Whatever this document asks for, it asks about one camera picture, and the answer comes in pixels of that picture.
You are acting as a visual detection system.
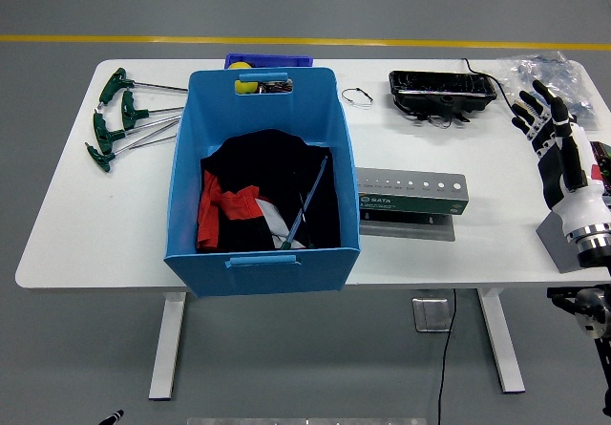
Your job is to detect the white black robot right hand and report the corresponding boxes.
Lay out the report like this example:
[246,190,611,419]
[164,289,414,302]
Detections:
[511,79,611,244]

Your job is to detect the grey metal hex key rack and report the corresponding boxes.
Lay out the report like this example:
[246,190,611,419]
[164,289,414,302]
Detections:
[356,166,470,243]

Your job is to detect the long thick T-handle hex key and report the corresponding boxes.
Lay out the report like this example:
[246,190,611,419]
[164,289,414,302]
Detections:
[280,155,330,250]

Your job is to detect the large light blue plastic box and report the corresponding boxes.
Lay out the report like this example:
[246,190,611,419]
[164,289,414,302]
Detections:
[163,66,363,298]

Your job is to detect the silver floor socket box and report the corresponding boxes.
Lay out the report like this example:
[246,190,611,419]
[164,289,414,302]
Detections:
[411,296,453,333]

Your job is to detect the grey block with square recess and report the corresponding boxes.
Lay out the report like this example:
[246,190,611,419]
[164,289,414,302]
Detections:
[535,212,581,273]

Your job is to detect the white table leg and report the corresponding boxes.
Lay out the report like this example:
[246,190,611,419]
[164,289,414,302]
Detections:
[148,290,188,401]
[476,288,526,394]

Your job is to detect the clear plastic bag of parts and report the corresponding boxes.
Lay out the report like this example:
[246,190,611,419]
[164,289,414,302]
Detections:
[495,51,598,133]

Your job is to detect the black glossy plastic tray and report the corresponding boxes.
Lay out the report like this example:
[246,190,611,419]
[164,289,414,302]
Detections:
[388,70,498,124]

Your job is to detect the black red white clothing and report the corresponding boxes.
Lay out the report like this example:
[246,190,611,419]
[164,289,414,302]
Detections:
[196,129,342,253]

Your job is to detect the small dark blue bin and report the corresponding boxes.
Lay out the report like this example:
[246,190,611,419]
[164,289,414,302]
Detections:
[223,53,315,69]

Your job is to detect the yellow ball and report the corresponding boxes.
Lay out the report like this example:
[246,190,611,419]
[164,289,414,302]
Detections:
[227,61,262,95]

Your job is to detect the black power cord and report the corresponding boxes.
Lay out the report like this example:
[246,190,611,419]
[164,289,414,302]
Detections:
[460,57,519,111]

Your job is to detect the black floor cable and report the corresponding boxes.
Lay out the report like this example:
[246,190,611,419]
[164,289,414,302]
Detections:
[436,289,458,425]

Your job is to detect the thin wire loop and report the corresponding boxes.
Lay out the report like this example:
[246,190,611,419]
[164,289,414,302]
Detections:
[340,87,375,110]

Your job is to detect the green T-handle hex key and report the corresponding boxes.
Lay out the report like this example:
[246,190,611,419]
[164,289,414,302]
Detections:
[98,67,189,107]
[85,134,178,174]
[120,89,185,131]
[93,112,181,155]

